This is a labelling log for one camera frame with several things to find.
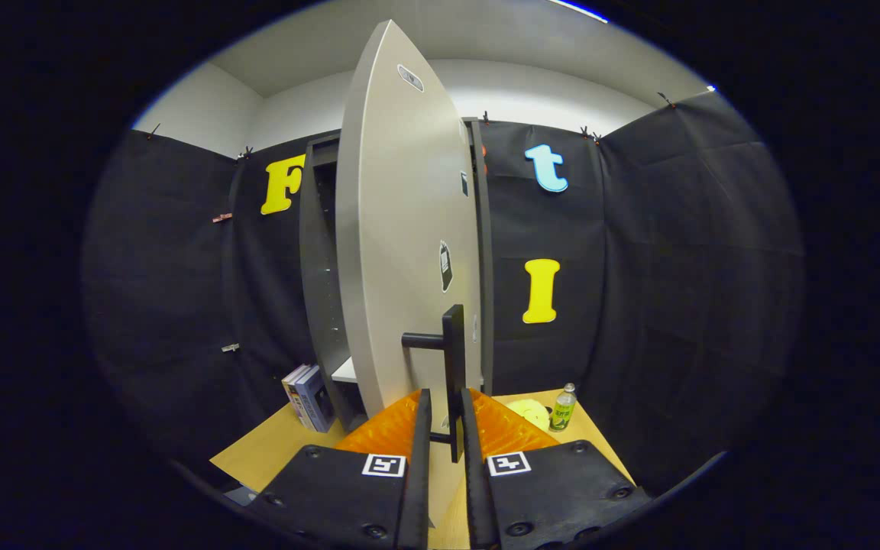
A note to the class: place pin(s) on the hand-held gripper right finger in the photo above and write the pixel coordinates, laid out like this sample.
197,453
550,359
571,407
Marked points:
532,493

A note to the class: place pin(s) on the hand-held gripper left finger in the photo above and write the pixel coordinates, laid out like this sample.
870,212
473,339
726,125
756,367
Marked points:
379,496

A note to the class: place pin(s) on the grey shoe cabinet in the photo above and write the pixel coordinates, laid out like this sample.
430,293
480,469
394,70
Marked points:
321,290

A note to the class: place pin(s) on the beige shoe cabinet door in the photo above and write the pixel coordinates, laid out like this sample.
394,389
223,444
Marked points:
394,229

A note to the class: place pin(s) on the yellow plush toy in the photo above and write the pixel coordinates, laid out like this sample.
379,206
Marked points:
529,414

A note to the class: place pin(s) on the green label drink bottle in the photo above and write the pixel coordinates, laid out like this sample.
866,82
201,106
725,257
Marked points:
563,411

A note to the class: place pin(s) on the stack of books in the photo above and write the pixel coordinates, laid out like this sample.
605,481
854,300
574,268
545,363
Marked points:
312,397

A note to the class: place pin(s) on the black backdrop cloth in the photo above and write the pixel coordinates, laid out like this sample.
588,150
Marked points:
677,267

